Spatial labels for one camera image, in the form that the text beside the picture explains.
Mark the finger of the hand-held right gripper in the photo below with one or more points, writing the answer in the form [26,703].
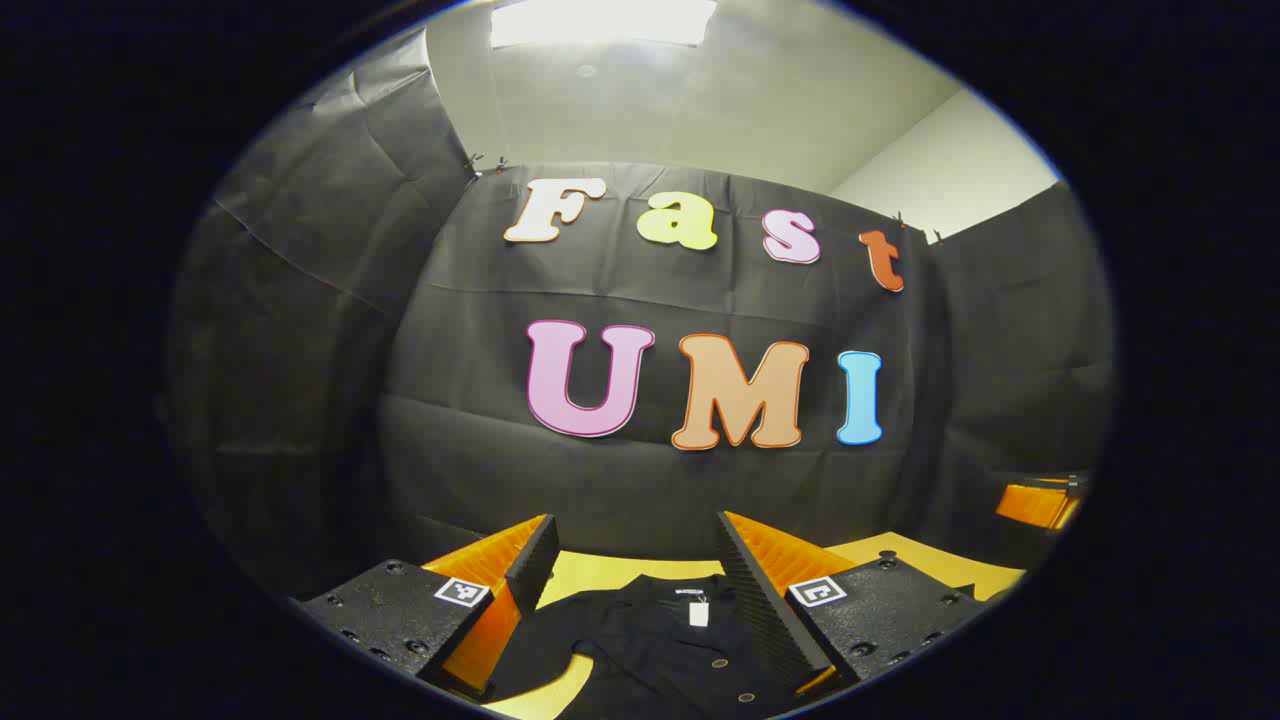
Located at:
[1030,505]

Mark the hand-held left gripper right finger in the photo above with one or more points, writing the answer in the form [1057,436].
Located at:
[750,590]

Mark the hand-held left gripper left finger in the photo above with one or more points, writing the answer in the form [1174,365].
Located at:
[535,565]

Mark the black button cardigan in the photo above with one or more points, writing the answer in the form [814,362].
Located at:
[650,650]

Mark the ceiling light panel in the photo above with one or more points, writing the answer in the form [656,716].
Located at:
[600,20]

